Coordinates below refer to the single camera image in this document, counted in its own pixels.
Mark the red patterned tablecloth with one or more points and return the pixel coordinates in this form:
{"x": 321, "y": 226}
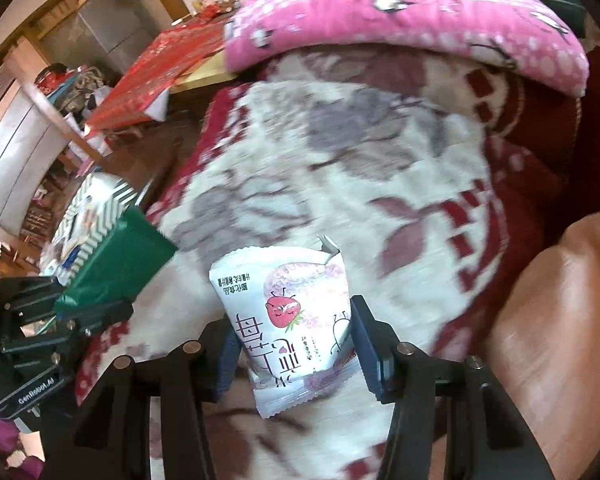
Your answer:
{"x": 155, "y": 70}

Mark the pink penguin quilt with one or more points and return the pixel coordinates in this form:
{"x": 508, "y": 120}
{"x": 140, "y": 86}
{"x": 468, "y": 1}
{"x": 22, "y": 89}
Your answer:
{"x": 405, "y": 20}

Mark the dark red cloth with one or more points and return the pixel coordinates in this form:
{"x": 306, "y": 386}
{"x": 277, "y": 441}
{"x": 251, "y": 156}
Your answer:
{"x": 595, "y": 125}

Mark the grey refrigerator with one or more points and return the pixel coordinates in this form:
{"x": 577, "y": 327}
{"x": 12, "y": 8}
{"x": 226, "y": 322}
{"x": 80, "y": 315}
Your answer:
{"x": 115, "y": 25}

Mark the yellowish dining table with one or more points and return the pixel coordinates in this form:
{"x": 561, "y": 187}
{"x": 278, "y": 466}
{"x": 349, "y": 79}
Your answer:
{"x": 205, "y": 72}

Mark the red white plush toy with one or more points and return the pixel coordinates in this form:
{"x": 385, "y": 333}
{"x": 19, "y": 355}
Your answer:
{"x": 210, "y": 2}

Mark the floral fleece blanket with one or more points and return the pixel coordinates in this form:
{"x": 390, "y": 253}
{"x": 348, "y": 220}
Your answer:
{"x": 355, "y": 185}

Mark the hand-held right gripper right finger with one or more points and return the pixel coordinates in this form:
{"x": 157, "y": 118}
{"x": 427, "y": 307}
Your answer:
{"x": 375, "y": 365}

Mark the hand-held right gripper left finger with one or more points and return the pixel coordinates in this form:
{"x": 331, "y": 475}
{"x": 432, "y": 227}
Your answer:
{"x": 228, "y": 362}

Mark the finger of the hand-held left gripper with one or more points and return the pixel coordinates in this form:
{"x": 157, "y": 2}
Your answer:
{"x": 100, "y": 317}
{"x": 30, "y": 292}

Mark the brown plush toy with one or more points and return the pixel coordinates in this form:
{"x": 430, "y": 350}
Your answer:
{"x": 228, "y": 2}

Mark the peach quilted blanket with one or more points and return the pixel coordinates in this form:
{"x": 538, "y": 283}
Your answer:
{"x": 555, "y": 335}

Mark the person's left forearm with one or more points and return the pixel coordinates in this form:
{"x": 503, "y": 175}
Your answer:
{"x": 0, "y": 440}

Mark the white strawberry snack packet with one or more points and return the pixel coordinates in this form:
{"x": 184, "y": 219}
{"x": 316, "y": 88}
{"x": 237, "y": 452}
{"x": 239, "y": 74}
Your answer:
{"x": 290, "y": 320}

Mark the green snack packet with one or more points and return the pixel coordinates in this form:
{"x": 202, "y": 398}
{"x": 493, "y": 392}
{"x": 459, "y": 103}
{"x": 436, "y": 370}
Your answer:
{"x": 115, "y": 260}

